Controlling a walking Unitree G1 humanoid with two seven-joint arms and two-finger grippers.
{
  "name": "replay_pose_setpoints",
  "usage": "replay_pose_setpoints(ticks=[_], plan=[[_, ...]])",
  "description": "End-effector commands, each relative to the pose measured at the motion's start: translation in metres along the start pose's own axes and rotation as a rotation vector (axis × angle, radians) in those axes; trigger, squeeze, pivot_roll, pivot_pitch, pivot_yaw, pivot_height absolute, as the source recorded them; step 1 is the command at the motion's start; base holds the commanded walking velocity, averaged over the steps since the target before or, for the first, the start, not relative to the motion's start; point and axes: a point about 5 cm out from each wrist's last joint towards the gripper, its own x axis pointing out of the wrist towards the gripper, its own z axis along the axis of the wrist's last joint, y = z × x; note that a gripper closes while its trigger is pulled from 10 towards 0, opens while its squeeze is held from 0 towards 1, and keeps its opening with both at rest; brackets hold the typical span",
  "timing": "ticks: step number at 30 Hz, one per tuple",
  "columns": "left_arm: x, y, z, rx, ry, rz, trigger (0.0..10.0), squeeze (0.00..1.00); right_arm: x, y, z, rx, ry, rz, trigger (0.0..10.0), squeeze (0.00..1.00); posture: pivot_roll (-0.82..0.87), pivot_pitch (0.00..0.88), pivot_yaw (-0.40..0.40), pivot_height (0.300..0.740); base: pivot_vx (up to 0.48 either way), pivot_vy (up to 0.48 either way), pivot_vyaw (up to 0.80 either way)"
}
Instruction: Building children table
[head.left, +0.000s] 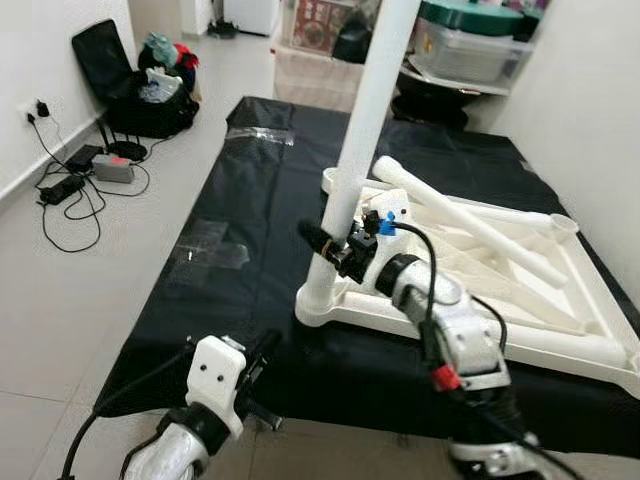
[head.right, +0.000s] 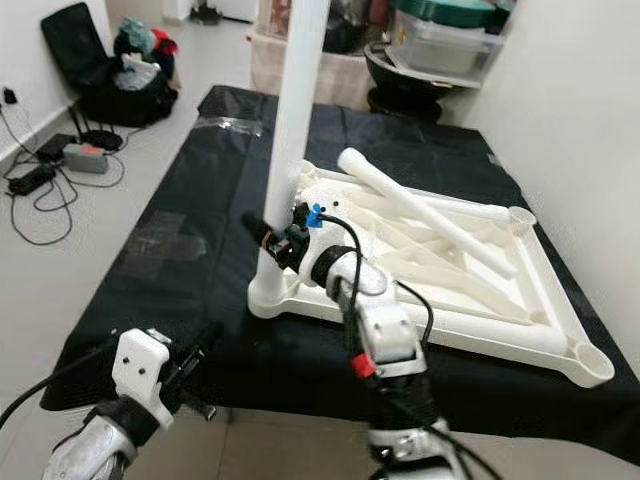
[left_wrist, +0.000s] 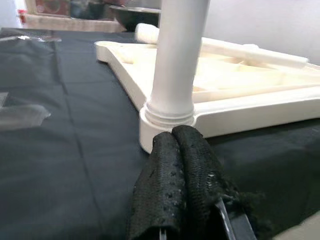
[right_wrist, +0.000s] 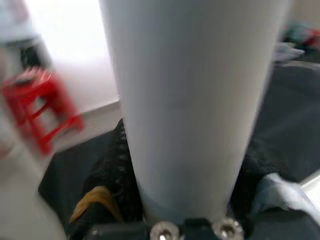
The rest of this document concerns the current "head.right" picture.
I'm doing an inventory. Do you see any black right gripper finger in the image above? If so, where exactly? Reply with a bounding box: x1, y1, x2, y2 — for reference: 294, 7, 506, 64
241, 210, 289, 256

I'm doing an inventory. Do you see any clear tape patch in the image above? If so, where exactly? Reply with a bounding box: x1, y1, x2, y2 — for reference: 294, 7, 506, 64
145, 210, 221, 263

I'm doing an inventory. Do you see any black round basin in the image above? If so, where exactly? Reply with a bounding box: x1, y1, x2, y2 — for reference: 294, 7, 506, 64
365, 45, 451, 121

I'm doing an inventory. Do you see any black wifi router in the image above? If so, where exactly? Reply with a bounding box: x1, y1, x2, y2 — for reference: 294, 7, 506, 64
75, 115, 126, 151

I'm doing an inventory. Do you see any grey box red light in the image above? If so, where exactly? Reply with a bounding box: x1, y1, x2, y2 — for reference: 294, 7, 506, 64
63, 142, 111, 173

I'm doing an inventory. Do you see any red plush toy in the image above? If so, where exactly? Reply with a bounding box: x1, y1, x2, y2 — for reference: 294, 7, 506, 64
152, 28, 179, 56

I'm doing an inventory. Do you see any black plastic bag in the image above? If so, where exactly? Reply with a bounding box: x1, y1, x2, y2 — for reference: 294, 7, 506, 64
325, 10, 371, 56

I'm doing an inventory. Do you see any cardboard box red print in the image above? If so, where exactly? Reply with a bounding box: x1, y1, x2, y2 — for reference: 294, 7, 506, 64
265, 0, 296, 36

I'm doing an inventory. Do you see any white plastic table top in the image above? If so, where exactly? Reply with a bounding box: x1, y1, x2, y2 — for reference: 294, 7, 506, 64
247, 160, 616, 389

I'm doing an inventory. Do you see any black power adapter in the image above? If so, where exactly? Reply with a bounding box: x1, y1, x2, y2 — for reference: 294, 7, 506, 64
8, 165, 61, 196

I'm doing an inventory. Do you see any teal plush toy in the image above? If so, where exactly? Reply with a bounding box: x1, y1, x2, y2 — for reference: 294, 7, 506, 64
115, 18, 156, 56

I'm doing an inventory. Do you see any clear plastic storage box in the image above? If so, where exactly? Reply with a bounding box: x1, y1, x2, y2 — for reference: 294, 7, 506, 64
390, 15, 506, 76

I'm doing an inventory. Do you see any black backpack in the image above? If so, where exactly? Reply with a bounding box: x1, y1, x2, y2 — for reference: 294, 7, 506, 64
40, 2, 176, 129

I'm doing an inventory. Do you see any green round lid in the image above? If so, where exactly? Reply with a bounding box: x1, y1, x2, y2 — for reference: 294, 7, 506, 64
395, 0, 511, 29

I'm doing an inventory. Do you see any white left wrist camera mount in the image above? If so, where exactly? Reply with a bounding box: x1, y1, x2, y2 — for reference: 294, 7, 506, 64
112, 328, 173, 429

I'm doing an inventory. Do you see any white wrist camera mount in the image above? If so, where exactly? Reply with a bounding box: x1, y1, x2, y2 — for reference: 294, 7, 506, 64
300, 183, 351, 241
112, 328, 173, 429

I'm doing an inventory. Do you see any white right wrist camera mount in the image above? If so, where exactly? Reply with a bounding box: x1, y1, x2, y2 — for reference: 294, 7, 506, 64
300, 183, 351, 241

